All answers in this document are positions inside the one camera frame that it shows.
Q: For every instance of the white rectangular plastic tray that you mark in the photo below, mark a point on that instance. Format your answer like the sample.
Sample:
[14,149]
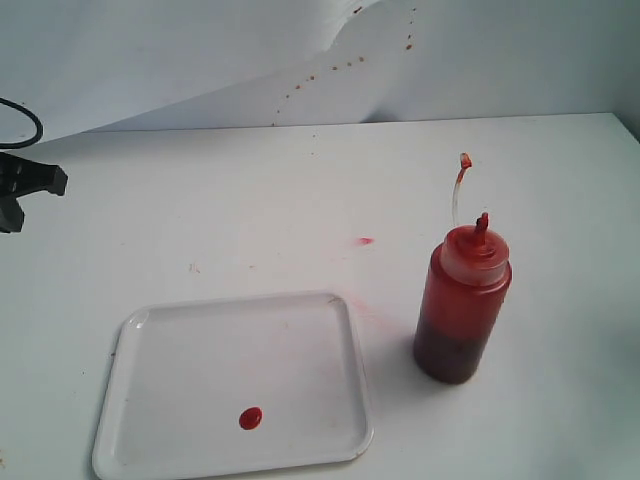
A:
[183,373]

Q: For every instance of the red ketchup squeeze bottle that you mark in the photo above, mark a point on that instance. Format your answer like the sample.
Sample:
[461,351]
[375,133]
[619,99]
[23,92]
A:
[467,280]

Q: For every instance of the white paper backdrop sheet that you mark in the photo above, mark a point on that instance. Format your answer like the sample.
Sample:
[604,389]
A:
[73,66]

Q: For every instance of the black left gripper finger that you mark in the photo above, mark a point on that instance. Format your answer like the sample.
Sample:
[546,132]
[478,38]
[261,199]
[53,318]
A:
[20,177]
[11,216]

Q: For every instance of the red ketchup blob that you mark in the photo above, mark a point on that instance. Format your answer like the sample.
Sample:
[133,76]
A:
[250,418]

